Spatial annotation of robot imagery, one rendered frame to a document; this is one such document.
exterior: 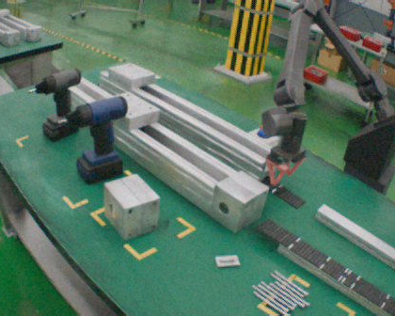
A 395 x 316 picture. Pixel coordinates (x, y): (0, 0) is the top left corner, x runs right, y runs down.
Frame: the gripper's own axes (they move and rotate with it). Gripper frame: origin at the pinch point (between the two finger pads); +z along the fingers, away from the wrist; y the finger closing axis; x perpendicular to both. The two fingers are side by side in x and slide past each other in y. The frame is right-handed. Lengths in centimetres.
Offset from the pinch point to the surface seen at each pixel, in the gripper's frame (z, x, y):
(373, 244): 1.6, 36.1, 1.1
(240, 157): -1.5, -12.1, 4.7
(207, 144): 0.2, -24.0, 5.2
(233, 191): -4.9, 0.1, 22.5
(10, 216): 61, -96, 53
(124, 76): -7, -66, 6
